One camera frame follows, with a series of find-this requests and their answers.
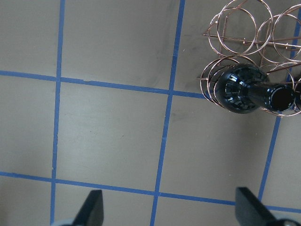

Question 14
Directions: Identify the copper wire wine rack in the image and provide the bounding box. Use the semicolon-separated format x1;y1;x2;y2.
199;0;301;117

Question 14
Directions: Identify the dark wine bottle in rack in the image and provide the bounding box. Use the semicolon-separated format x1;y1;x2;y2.
214;64;295;114

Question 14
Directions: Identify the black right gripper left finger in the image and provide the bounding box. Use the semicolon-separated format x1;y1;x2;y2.
72;190;104;226

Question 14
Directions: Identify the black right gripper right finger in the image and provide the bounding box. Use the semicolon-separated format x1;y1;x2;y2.
235;187;277;226

